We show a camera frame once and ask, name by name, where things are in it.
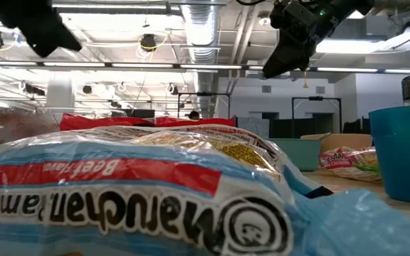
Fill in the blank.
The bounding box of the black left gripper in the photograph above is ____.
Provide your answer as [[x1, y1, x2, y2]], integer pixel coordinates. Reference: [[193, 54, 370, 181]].
[[0, 0, 84, 59]]

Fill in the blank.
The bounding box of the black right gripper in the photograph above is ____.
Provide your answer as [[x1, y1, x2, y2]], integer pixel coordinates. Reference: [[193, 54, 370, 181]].
[[261, 1, 320, 80]]

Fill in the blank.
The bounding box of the red and yellow ramen packet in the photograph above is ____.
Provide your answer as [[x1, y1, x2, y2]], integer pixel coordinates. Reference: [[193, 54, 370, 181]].
[[19, 112, 284, 178]]

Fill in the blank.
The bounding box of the white pillar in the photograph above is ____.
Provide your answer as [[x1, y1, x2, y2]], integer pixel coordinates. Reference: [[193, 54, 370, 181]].
[[46, 70, 76, 110]]

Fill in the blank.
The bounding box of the teal rectangular container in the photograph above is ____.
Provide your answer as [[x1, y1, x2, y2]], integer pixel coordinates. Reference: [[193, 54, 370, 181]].
[[267, 137, 322, 172]]

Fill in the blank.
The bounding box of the orange bowl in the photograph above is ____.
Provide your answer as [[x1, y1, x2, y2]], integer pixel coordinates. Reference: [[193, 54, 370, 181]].
[[300, 132, 374, 154]]

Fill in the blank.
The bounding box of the chicken ramen packet with green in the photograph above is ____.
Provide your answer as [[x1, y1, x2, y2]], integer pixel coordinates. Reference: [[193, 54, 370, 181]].
[[317, 145, 384, 184]]

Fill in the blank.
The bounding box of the dark blue tray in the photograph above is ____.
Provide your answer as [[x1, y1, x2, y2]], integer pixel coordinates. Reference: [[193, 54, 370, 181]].
[[368, 102, 410, 206]]

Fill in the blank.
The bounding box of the blue beef ramen packet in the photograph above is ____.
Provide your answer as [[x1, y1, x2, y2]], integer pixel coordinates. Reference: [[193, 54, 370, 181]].
[[0, 137, 410, 256]]

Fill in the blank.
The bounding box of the black background frame stand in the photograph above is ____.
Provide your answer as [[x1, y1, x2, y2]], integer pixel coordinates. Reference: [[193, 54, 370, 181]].
[[177, 91, 231, 122], [291, 95, 342, 139]]

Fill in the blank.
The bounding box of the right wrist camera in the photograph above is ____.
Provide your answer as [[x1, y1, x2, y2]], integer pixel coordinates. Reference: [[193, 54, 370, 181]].
[[268, 1, 288, 28]]

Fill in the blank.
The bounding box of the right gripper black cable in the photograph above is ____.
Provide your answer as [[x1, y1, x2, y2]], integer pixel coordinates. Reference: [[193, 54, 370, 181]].
[[235, 0, 273, 6]]

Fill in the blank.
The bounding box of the overhead light rail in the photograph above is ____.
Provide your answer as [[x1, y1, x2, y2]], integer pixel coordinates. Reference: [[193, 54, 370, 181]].
[[0, 59, 410, 75]]

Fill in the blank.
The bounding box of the large silver ventilation duct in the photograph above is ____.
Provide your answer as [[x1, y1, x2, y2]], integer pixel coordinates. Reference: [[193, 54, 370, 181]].
[[180, 0, 222, 111]]

